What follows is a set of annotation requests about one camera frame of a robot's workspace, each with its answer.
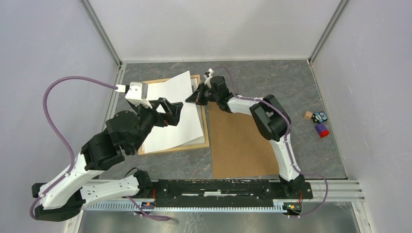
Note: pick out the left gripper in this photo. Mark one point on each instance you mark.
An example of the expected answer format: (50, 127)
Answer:
(171, 117)

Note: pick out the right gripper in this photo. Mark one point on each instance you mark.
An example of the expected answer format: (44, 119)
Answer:
(192, 99)

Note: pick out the wooden picture frame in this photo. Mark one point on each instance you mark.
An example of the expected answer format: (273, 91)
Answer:
(173, 148)

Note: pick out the sunflower photo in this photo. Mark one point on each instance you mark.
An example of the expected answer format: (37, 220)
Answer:
(176, 89)

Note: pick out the brown backing board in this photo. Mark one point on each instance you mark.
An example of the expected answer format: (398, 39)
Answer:
(237, 148)

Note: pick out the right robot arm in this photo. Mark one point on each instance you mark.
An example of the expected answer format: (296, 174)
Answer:
(271, 120)

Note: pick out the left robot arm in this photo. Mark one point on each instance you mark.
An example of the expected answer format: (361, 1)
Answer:
(68, 194)

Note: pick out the small wooden cube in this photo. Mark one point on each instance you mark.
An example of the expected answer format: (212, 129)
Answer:
(308, 115)

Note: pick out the black blue toy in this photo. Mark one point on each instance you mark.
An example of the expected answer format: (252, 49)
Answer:
(319, 117)

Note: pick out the red purple block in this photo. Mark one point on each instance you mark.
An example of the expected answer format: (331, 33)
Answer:
(321, 130)

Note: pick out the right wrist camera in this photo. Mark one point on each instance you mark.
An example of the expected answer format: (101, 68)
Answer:
(208, 75)

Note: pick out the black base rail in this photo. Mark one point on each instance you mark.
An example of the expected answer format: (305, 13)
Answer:
(221, 193)

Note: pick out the white slotted cable duct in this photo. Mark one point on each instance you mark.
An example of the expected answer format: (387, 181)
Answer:
(149, 206)

